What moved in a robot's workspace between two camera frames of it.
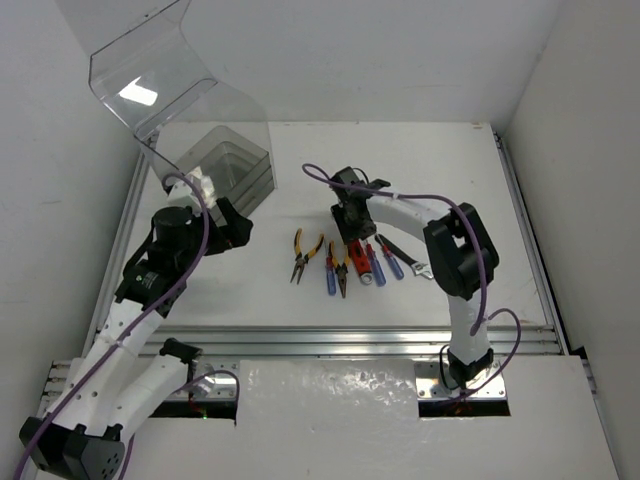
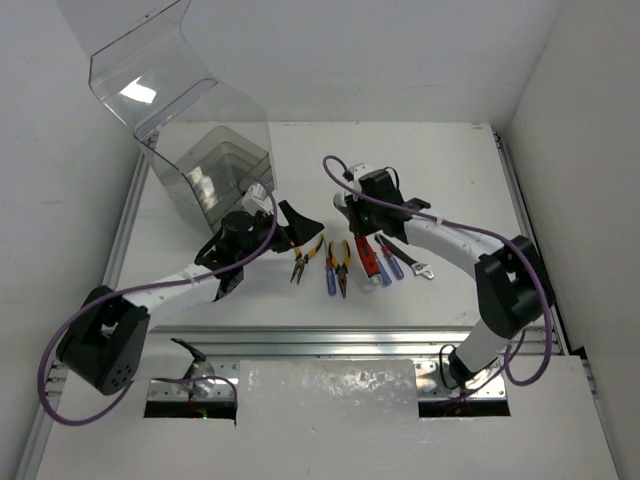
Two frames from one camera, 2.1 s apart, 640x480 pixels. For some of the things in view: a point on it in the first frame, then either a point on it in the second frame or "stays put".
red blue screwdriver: x=394 y=266 stays put
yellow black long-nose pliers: x=341 y=270 stays put
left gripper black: x=230 y=226 -> x=280 y=233
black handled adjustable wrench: x=418 y=268 stays put
